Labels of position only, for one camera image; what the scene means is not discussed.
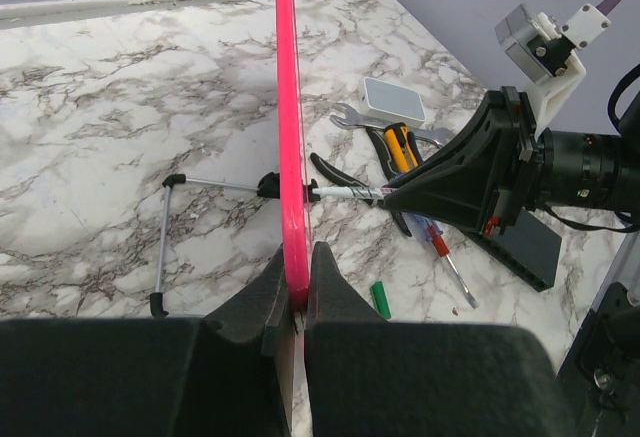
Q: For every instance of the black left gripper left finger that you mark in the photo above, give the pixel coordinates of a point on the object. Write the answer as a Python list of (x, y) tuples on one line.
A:
[(228, 373)]

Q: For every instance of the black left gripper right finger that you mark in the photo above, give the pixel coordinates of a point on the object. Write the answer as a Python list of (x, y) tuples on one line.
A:
[(371, 377)]

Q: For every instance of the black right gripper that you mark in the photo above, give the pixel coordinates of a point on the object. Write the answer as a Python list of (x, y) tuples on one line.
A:
[(479, 181)]

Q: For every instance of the green marker cap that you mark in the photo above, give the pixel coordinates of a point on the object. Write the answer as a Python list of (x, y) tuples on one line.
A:
[(379, 300)]

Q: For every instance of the green whiteboard marker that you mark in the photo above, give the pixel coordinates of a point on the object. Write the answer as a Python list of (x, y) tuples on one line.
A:
[(362, 193)]

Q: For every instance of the pink framed whiteboard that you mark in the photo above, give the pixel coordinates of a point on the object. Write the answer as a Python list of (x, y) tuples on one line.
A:
[(294, 218)]

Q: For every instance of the black whiteboard stand foot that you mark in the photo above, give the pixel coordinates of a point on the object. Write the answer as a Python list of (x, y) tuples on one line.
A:
[(309, 196)]

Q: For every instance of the blue transparent screwdriver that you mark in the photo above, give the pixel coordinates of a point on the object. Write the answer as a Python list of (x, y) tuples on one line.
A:
[(433, 234)]

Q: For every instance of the yellow black utility knife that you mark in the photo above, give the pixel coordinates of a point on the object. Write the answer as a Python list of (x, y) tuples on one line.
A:
[(397, 141)]

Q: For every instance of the grey white router box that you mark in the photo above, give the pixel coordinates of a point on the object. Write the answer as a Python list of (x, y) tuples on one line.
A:
[(389, 102)]

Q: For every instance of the silver open-end wrench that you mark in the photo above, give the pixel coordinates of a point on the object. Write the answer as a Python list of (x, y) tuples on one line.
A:
[(350, 118)]

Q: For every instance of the black network switch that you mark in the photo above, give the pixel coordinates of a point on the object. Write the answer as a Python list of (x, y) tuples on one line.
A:
[(529, 249)]

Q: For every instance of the silver wire whiteboard stand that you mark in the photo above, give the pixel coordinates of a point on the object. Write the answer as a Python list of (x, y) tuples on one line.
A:
[(156, 298)]

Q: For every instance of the black grey handled pliers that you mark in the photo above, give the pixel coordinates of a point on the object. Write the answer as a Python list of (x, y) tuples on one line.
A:
[(388, 166)]

